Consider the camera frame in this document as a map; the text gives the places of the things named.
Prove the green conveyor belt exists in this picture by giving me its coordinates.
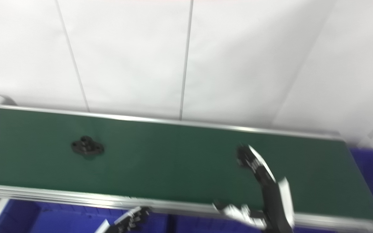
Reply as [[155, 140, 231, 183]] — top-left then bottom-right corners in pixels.
[[0, 106, 373, 222]]

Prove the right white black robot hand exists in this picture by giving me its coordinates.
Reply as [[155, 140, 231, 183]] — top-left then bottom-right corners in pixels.
[[212, 144, 296, 233]]

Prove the aluminium conveyor side rail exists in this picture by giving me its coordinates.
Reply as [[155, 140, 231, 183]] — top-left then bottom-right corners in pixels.
[[0, 103, 345, 141], [0, 183, 373, 233]]

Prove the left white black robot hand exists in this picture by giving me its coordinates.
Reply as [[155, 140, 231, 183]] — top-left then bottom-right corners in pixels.
[[94, 206, 152, 233]]

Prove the black flanged machine part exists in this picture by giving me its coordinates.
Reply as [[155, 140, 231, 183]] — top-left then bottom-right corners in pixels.
[[71, 136, 105, 157]]

